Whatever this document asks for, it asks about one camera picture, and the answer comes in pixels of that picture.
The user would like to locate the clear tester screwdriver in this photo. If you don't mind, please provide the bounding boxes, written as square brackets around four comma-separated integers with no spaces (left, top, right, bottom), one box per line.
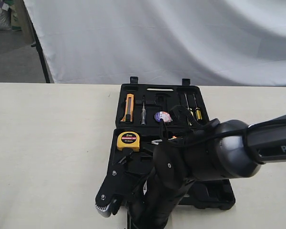
[141,96,146,125]

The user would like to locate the white sack in background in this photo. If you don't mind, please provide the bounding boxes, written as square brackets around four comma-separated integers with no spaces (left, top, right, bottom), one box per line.
[0,0,14,30]

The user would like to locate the white backdrop cloth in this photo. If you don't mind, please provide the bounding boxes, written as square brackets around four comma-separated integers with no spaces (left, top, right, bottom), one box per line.
[25,0,286,86]

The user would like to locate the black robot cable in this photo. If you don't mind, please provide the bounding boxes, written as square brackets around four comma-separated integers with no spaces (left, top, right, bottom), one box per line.
[158,104,286,165]

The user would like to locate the black plastic tool case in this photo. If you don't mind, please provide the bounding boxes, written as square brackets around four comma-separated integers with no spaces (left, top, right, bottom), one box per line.
[107,76,236,211]

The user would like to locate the electrical tape roll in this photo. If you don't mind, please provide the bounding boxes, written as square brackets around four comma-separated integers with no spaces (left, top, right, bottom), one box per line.
[154,111,173,123]

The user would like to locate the black backdrop stand pole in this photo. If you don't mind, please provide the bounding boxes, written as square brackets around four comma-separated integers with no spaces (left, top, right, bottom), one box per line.
[29,16,51,83]

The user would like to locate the orange handled pliers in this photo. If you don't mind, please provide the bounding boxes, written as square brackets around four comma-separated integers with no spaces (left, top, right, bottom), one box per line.
[151,136,182,145]

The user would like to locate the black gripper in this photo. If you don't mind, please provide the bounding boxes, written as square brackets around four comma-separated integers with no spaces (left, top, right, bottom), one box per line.
[126,171,196,229]

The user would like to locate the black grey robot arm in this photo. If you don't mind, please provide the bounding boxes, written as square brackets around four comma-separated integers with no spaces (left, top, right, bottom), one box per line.
[128,115,286,229]

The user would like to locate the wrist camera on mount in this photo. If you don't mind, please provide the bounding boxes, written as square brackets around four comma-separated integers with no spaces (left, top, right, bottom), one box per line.
[95,148,153,218]

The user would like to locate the orange utility knife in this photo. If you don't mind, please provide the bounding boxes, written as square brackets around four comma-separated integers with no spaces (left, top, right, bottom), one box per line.
[121,94,134,122]

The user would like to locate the yellow tape measure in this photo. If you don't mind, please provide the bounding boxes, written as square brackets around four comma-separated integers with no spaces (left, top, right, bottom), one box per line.
[116,131,140,152]

